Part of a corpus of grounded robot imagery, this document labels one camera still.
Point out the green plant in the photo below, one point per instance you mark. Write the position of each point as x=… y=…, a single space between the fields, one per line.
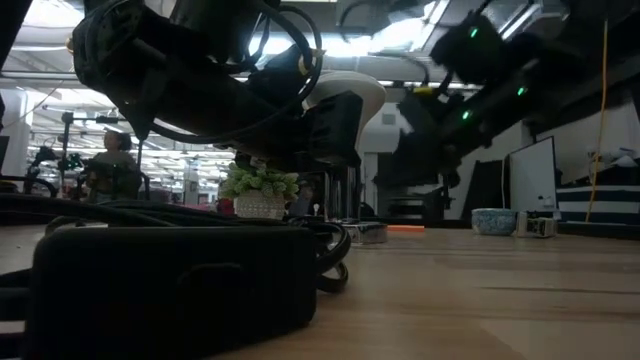
x=260 y=195

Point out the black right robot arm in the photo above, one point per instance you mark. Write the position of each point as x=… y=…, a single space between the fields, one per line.
x=550 y=60

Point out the blue white striped box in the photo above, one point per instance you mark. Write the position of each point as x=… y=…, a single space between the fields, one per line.
x=610 y=200

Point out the whiteboard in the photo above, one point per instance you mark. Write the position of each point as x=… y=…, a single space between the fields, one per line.
x=532 y=175

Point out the blue patterned bowl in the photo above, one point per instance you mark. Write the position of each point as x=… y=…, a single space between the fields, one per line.
x=494 y=222

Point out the shiny metal cup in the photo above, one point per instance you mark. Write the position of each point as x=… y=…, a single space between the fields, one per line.
x=370 y=232

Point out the orange sticky note pad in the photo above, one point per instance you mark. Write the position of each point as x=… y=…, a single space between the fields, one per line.
x=406 y=228

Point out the person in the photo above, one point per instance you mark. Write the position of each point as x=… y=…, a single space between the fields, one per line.
x=115 y=165

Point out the black aluminium table frame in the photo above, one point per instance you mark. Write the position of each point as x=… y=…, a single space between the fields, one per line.
x=600 y=230

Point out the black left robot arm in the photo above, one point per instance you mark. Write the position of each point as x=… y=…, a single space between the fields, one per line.
x=125 y=50

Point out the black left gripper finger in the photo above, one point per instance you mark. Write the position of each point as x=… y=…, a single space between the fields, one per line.
x=335 y=130

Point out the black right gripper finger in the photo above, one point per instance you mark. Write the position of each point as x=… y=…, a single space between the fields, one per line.
x=410 y=160

